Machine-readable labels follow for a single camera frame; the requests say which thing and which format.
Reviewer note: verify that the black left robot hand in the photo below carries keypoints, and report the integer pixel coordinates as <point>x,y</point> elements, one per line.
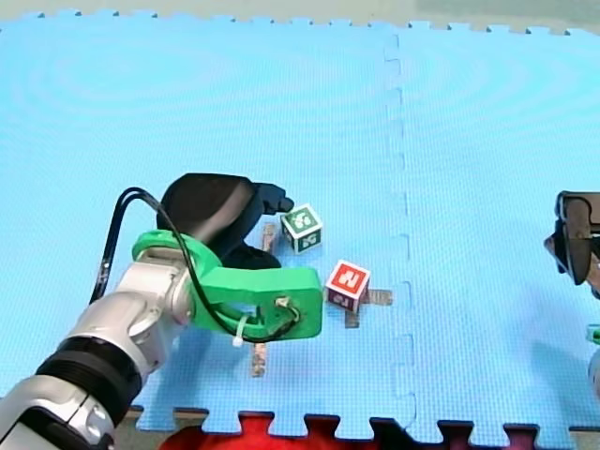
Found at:
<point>220,215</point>

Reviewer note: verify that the green cube with white marks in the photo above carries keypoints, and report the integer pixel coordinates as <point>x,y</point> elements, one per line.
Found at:
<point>302,225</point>

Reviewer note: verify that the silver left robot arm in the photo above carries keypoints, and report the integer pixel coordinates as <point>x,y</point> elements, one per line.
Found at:
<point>140,328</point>

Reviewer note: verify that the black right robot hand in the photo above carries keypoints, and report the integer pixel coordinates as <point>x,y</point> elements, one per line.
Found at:
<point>579,234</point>

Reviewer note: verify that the red cube with white marks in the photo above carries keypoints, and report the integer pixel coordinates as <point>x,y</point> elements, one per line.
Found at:
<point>347,281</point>

